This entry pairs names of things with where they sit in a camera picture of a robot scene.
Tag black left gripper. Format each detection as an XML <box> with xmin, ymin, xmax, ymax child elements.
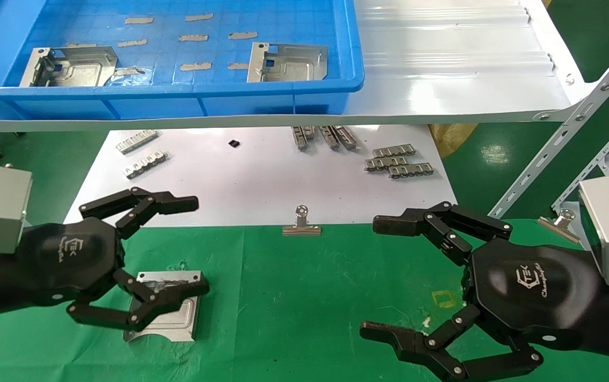
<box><xmin>18</xmin><ymin>187</ymin><xmax>211</xmax><ymax>331</ymax></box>

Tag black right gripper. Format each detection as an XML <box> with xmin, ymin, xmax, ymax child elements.
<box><xmin>359</xmin><ymin>202</ymin><xmax>602</xmax><ymax>381</ymax></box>

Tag machined aluminium plate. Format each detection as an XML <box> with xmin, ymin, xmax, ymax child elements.
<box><xmin>124</xmin><ymin>270</ymin><xmax>202</xmax><ymax>343</ymax></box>
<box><xmin>19</xmin><ymin>46</ymin><xmax>119</xmax><ymax>88</ymax></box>
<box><xmin>246</xmin><ymin>42</ymin><xmax>329</xmax><ymax>83</ymax></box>

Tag green table cloth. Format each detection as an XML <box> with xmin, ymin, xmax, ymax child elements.
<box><xmin>0</xmin><ymin>218</ymin><xmax>609</xmax><ymax>382</ymax></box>

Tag silver binder clip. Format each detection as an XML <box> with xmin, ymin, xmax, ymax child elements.
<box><xmin>282</xmin><ymin>205</ymin><xmax>322</xmax><ymax>237</ymax></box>
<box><xmin>537</xmin><ymin>209</ymin><xmax>581</xmax><ymax>244</ymax></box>

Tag blue plastic bin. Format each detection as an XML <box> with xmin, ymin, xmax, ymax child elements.
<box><xmin>0</xmin><ymin>0</ymin><xmax>365</xmax><ymax>121</ymax></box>

